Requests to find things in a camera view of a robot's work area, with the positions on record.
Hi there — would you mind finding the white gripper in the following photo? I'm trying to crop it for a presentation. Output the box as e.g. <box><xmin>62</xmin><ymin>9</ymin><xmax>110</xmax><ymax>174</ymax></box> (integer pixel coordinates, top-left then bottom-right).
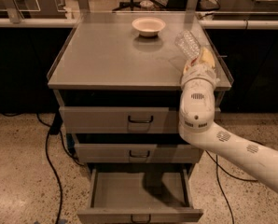
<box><xmin>181</xmin><ymin>47</ymin><xmax>219</xmax><ymax>89</ymax></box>

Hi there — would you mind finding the clear plastic water bottle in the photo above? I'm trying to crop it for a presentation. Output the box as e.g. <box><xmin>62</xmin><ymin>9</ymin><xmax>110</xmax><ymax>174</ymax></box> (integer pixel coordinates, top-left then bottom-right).
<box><xmin>174</xmin><ymin>30</ymin><xmax>201</xmax><ymax>62</ymax></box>

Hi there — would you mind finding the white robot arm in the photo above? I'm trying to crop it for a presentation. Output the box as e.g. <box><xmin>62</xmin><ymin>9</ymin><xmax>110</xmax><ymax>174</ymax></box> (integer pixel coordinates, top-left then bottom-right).
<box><xmin>178</xmin><ymin>47</ymin><xmax>278</xmax><ymax>193</ymax></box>

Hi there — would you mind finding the grey drawer cabinet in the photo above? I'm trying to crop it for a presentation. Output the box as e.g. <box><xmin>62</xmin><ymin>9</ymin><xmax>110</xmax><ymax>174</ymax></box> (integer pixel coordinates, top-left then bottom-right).
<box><xmin>46</xmin><ymin>10</ymin><xmax>234</xmax><ymax>173</ymax></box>

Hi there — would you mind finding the grey top drawer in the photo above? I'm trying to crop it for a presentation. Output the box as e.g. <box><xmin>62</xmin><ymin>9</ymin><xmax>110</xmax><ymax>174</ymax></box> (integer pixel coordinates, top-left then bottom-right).
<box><xmin>60</xmin><ymin>106</ymin><xmax>180</xmax><ymax>133</ymax></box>

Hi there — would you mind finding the grey drawer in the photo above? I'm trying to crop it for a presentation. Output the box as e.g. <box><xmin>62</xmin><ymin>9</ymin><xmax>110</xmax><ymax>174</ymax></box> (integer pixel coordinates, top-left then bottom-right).
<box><xmin>77</xmin><ymin>163</ymin><xmax>203</xmax><ymax>224</ymax></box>
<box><xmin>75</xmin><ymin>144</ymin><xmax>202</xmax><ymax>163</ymax></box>
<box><xmin>60</xmin><ymin>106</ymin><xmax>180</xmax><ymax>133</ymax></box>

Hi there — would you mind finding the grey middle drawer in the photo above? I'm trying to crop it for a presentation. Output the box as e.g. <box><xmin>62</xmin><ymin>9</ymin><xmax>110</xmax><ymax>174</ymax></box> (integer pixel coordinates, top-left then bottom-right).
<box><xmin>75</xmin><ymin>144</ymin><xmax>202</xmax><ymax>163</ymax></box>

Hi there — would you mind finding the grey bottom drawer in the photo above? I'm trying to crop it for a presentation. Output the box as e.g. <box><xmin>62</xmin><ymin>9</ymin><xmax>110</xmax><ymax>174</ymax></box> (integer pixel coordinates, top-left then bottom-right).
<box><xmin>77</xmin><ymin>163</ymin><xmax>203</xmax><ymax>224</ymax></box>

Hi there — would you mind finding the white paper bowl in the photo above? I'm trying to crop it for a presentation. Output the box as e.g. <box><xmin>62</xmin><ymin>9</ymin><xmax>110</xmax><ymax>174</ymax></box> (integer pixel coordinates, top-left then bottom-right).
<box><xmin>132</xmin><ymin>17</ymin><xmax>166</xmax><ymax>37</ymax></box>

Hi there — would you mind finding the white cup with straw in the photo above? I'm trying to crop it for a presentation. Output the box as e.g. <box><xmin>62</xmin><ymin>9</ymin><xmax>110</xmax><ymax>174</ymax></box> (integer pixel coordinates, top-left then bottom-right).
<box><xmin>140</xmin><ymin>0</ymin><xmax>154</xmax><ymax>11</ymax></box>

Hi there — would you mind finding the black power adapter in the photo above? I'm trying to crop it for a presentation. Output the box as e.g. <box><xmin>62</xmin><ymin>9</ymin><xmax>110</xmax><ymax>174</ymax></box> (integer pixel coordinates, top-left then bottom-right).
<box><xmin>49</xmin><ymin>112</ymin><xmax>63</xmax><ymax>135</ymax></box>

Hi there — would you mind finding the black floor cable left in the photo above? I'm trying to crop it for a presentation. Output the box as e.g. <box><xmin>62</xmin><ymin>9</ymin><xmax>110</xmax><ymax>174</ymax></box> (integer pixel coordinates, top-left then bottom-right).
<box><xmin>0</xmin><ymin>111</ymin><xmax>84</xmax><ymax>224</ymax></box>

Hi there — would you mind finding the white horizontal rail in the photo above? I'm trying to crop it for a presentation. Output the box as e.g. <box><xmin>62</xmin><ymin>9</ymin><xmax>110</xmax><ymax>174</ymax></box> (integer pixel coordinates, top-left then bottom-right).
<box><xmin>0</xmin><ymin>19</ymin><xmax>278</xmax><ymax>30</ymax></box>

